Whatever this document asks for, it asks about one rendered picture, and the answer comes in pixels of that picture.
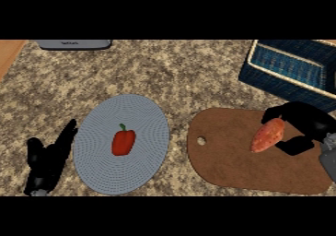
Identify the brown wooden cutting board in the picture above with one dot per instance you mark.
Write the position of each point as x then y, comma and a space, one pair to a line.
257, 159

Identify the red bell pepper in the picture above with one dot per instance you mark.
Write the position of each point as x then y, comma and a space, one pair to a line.
123, 142

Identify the grey round woven placemat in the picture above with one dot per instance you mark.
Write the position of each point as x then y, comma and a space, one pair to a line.
121, 144

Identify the orange sweet potato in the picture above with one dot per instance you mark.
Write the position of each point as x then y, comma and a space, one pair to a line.
268, 135

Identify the blue wicker basket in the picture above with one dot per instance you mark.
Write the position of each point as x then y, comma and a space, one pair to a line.
295, 69

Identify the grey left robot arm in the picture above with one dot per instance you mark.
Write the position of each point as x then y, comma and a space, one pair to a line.
39, 193

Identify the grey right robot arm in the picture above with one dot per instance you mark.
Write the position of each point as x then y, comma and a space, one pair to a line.
332, 159

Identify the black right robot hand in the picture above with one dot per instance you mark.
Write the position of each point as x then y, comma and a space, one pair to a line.
310, 121

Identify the grey flat appliance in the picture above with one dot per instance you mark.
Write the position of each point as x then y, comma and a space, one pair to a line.
74, 44

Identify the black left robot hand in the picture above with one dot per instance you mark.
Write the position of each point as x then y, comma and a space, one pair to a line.
46, 161

